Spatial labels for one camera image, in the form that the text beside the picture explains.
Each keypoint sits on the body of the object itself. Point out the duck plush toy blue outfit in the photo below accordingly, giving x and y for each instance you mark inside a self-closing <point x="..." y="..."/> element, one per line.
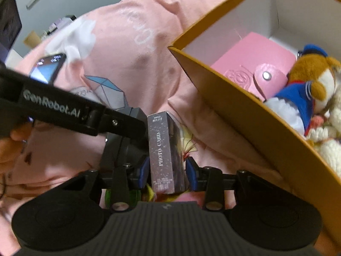
<point x="295" y="98"/>

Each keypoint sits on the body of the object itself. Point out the orange cardboard box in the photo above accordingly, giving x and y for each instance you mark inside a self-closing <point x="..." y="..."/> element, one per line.
<point x="266" y="144"/>

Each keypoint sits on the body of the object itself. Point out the pink card wallet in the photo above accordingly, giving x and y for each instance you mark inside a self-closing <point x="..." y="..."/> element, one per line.
<point x="247" y="56"/>

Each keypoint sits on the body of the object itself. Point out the brown cardboard carton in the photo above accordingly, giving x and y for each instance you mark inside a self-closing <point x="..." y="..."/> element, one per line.
<point x="32" y="39"/>

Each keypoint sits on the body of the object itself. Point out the white crochet doll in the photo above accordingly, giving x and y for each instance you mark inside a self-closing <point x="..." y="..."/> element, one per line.
<point x="330" y="144"/>

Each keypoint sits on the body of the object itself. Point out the person's left hand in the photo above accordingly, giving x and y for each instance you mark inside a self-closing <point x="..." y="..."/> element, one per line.
<point x="16" y="149"/>

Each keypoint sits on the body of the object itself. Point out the pink cloud-print blanket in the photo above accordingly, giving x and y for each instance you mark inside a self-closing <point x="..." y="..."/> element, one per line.
<point x="120" y="45"/>

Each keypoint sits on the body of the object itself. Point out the green yellow crochet toy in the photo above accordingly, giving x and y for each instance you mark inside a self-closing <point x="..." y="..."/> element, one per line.
<point x="134" y="196"/>

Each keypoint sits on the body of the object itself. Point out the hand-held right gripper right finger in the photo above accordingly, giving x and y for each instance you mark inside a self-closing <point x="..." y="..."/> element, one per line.
<point x="190" y="177"/>

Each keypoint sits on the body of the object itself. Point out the yellow tasselled charm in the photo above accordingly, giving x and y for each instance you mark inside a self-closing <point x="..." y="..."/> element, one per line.
<point x="187" y="141"/>

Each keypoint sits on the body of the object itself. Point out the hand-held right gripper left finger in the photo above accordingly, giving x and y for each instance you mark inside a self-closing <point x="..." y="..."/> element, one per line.
<point x="143" y="174"/>

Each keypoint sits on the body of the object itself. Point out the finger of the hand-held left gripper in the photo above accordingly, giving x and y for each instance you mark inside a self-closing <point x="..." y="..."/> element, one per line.
<point x="128" y="122"/>
<point x="117" y="150"/>

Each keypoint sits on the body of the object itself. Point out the dark glittery card box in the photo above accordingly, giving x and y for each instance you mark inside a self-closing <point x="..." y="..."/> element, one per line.
<point x="162" y="152"/>

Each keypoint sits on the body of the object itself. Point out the black monitor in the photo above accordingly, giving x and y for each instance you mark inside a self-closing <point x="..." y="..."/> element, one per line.
<point x="8" y="24"/>

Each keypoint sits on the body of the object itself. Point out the black smartphone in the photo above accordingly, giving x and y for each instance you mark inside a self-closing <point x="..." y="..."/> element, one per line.
<point x="46" y="68"/>

